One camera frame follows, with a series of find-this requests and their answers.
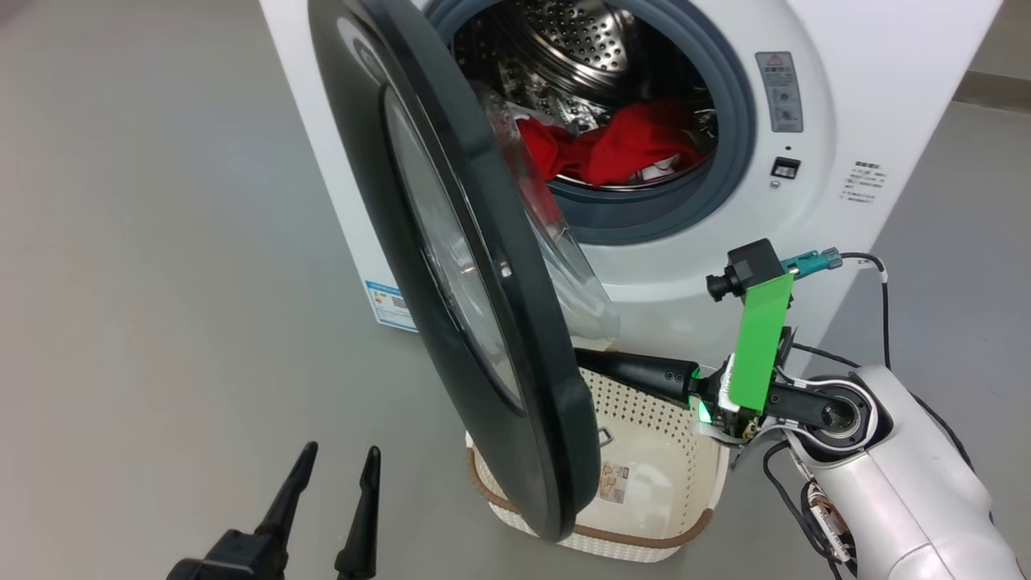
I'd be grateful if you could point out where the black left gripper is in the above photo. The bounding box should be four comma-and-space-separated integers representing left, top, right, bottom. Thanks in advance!
167, 441, 381, 580

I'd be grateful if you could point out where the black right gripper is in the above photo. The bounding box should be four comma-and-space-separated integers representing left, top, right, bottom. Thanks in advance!
573, 326, 798, 444

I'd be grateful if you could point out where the black round glass machine door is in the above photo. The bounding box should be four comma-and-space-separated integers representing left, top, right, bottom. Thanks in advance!
308, 0, 621, 542

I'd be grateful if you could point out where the cream perforated laundry basket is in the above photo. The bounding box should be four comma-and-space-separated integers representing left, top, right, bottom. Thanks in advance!
466, 348, 730, 562

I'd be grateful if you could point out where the paper label inside basket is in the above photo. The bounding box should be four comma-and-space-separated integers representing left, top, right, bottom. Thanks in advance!
600, 462, 629, 504

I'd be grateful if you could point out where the white front-load washing machine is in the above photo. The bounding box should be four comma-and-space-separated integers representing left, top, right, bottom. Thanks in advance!
258, 0, 1004, 379

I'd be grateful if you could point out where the grey rubber door gasket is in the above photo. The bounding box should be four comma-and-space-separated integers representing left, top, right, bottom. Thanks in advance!
423, 0, 758, 247

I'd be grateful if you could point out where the blue energy label sticker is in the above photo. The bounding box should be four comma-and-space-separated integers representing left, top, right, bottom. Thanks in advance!
364, 280, 418, 333

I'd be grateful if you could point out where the printed text sticker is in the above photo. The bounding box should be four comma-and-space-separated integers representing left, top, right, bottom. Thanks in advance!
840, 161, 887, 206

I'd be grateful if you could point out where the grey warning label sticker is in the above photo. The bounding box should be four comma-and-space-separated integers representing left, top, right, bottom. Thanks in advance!
755, 52, 804, 134

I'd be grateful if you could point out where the perforated steel drum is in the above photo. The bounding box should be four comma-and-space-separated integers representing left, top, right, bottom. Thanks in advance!
447, 0, 718, 190

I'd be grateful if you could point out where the thin black cable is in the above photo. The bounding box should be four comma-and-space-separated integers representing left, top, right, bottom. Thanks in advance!
838, 254, 891, 371
761, 439, 855, 580

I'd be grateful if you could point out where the teal cable connector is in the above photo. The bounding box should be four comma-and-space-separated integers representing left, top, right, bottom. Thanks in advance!
780, 248, 843, 276

